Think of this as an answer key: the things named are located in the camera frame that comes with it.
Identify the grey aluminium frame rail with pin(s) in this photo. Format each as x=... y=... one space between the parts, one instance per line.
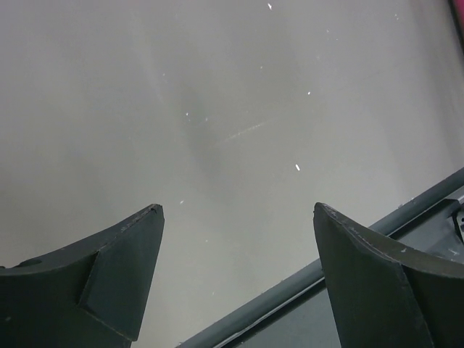
x=297 y=311

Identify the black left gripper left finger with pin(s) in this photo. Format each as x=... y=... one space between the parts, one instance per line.
x=91 y=293

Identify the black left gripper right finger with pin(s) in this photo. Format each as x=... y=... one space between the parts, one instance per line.
x=384 y=293

